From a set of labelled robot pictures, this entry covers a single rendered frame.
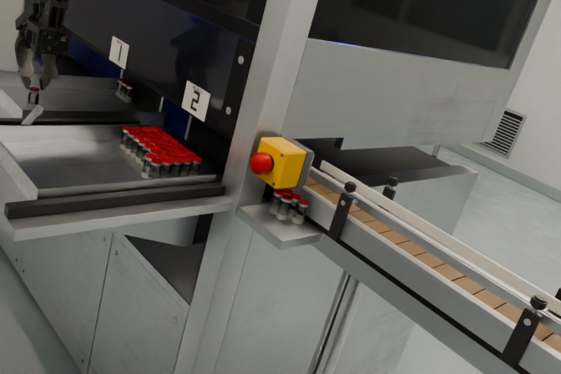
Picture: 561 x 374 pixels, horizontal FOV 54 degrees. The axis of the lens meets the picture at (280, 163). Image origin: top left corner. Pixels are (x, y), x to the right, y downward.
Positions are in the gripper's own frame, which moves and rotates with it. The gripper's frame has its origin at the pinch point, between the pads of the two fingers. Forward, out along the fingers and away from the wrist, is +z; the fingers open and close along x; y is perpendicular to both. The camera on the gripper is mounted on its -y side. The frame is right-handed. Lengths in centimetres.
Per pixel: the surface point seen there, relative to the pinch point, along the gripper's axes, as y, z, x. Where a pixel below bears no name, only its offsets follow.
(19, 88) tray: -13.2, 5.7, 2.0
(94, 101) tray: -5.1, 5.4, 17.4
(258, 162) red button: 57, -6, 16
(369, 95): 51, -18, 50
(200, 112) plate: 34.4, -6.9, 19.9
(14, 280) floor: -55, 93, 24
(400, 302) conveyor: 84, 8, 31
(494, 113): 51, -16, 114
